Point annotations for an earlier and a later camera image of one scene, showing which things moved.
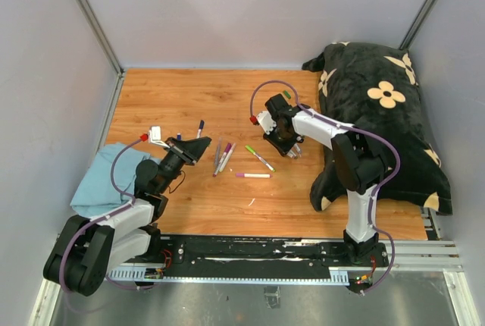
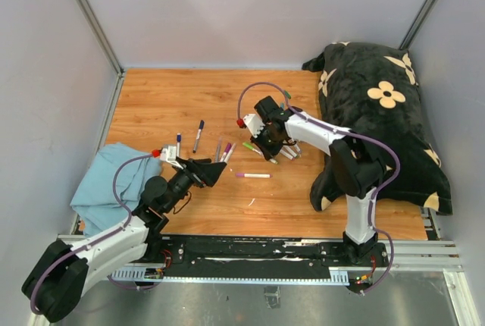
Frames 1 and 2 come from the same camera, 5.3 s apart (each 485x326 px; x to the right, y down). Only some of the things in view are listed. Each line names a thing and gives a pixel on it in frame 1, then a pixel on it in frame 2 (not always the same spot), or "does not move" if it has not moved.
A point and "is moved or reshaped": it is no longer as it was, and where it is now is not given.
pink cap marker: x=253 y=175 does not move
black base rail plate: x=261 y=256 does not move
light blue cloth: x=96 y=193 does not move
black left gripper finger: x=194 y=148 to x=210 y=172
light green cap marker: x=251 y=151 is moved or reshaped
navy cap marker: x=201 y=127 does not move
